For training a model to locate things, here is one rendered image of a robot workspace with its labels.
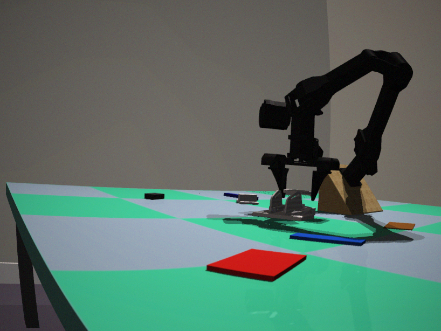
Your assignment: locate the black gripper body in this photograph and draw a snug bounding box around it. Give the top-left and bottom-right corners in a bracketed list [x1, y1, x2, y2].
[261, 130, 340, 171]

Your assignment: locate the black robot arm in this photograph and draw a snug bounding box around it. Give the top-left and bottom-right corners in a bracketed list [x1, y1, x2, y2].
[259, 49, 413, 187]

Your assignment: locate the red flat square plate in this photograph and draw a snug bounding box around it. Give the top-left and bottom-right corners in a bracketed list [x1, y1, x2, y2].
[206, 249, 307, 281]

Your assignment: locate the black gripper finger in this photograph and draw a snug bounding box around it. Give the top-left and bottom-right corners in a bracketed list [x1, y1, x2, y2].
[311, 171, 332, 201]
[268, 167, 289, 198]

